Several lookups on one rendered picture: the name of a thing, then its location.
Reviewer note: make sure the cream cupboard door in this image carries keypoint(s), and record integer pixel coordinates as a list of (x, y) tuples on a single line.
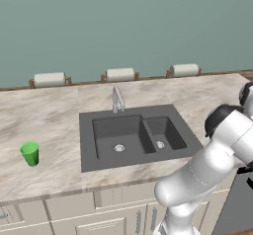
[(174, 217), (99, 222)]

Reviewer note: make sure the dark grey dishwasher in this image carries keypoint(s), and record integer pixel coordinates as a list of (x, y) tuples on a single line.
[(234, 203)]

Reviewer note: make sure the silver tap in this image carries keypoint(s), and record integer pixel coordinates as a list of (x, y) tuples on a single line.
[(117, 101)]

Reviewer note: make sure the cream drawer front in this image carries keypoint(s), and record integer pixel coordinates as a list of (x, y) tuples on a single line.
[(70, 206), (10, 214)]

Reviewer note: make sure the white cushioned chair back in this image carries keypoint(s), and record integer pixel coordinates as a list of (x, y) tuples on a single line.
[(120, 74), (185, 70), (49, 79)]

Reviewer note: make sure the dark grey double sink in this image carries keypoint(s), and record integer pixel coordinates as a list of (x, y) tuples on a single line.
[(131, 137)]

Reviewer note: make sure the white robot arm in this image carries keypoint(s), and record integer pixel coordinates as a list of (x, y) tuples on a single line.
[(210, 166)]

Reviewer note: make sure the green cup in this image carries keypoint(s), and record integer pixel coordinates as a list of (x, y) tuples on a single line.
[(30, 153)]

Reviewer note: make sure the cream false drawer panel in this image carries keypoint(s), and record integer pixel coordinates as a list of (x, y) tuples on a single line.
[(126, 194)]

